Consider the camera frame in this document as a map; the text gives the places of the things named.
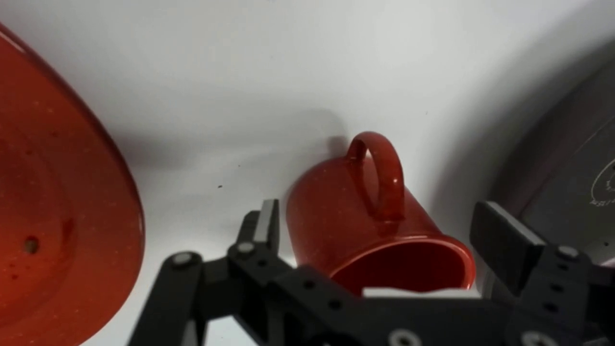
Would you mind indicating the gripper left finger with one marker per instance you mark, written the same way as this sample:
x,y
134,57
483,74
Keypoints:
x,y
250,269

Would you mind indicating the red speckled bowl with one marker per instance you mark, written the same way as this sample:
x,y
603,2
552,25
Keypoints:
x,y
53,202

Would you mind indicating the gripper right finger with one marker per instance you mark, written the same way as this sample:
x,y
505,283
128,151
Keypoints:
x,y
543,274

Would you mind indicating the dark grey round pan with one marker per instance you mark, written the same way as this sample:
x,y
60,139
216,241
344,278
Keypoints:
x,y
567,187

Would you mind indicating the red speckled mug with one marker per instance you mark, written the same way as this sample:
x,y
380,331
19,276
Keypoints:
x,y
365,226

